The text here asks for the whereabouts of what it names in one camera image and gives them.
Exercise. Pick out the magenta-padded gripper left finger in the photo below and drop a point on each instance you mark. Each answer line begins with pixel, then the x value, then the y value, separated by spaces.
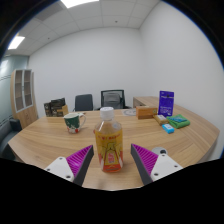
pixel 58 166

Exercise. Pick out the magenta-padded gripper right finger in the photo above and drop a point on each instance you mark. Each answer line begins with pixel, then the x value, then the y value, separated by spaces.
pixel 165 166

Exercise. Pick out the orange drink bottle white cap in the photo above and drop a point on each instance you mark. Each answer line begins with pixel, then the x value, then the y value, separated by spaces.
pixel 109 143

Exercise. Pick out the small round grey disc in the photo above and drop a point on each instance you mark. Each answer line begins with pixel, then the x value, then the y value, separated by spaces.
pixel 160 150

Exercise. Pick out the small blue box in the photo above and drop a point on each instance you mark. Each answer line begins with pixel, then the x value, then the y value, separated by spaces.
pixel 168 128

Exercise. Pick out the green mug white inside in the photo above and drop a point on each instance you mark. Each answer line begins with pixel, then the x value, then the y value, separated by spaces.
pixel 72 122

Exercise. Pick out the small beige box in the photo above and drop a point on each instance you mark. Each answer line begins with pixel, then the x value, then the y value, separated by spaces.
pixel 161 119

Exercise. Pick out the green folded cloth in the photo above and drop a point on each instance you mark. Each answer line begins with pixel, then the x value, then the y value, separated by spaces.
pixel 178 121

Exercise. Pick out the orange-brown wooden box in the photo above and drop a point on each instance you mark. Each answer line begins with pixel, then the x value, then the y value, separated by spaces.
pixel 146 112

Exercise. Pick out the black carton box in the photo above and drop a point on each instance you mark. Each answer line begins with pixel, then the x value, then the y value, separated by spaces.
pixel 58 102
pixel 47 109

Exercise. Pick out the black sofa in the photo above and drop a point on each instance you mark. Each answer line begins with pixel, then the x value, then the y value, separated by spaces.
pixel 9 135

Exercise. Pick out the purple standing packet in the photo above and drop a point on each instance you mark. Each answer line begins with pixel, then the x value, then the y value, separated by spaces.
pixel 166 103

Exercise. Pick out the round white printed mat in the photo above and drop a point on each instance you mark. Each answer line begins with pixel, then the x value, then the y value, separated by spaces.
pixel 129 112

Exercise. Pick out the black office chair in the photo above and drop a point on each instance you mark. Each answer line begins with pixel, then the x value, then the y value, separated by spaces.
pixel 83 102

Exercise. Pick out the wooden shelf cabinet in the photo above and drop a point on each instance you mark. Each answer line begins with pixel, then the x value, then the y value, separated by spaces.
pixel 24 96

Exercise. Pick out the grey mesh office chair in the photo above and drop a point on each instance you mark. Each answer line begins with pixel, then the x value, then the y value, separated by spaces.
pixel 113 99

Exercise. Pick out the rectangular ceiling light panel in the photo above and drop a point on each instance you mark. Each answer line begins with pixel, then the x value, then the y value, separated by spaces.
pixel 76 2
pixel 16 42

